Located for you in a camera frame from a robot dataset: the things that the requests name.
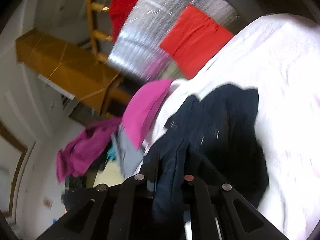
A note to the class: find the grey garment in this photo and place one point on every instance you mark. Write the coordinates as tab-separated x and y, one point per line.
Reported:
128	158

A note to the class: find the white fleece blanket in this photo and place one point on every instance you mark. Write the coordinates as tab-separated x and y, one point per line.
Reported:
279	55

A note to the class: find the magenta pillow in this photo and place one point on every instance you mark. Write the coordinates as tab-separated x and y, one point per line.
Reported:
142	109

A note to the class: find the silver quilted foil mat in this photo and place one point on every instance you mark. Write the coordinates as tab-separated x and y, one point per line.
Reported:
136	52

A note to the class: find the navy blue padded jacket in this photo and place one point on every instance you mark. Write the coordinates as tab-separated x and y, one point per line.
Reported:
212	139

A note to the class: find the red pillow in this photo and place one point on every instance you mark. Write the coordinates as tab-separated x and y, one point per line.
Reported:
194	40

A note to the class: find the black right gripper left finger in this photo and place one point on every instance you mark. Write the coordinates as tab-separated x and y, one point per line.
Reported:
123	211

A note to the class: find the purple garment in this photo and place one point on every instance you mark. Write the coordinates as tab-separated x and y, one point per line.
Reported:
79	154

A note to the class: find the brown cardboard box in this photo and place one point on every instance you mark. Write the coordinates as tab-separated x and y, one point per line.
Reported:
68	66

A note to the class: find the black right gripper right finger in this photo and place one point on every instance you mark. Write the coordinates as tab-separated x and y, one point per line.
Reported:
222	213

